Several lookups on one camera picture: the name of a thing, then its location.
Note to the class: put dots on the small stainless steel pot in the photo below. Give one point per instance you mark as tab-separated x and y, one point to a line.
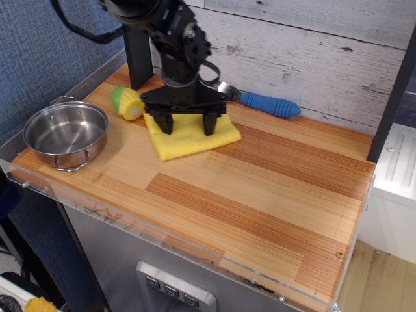
67	134

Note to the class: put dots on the black right frame post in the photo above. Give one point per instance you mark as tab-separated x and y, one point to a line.
393	103

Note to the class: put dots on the silver button control panel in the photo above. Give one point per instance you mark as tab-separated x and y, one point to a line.
152	278

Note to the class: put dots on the black frame post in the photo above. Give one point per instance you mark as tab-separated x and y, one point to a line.
138	53
393	103

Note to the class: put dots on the blue handled metal spork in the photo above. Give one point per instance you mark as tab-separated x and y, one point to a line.
277	107

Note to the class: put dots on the yellow towel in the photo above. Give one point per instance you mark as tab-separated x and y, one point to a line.
188	136

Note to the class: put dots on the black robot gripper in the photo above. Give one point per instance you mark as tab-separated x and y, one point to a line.
198	98

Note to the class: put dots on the white ribbed side unit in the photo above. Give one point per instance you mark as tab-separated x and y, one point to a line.
388	221

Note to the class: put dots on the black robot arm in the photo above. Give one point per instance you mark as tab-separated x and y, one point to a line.
183	48

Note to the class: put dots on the yellow black object bottom left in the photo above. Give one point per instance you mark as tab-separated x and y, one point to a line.
19	294

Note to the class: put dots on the yellow green toy corn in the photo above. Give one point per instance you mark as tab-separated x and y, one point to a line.
127	103

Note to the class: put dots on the black left frame post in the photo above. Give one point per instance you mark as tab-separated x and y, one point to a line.
138	53

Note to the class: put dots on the clear acrylic table guard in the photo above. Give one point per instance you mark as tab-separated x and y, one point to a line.
281	222

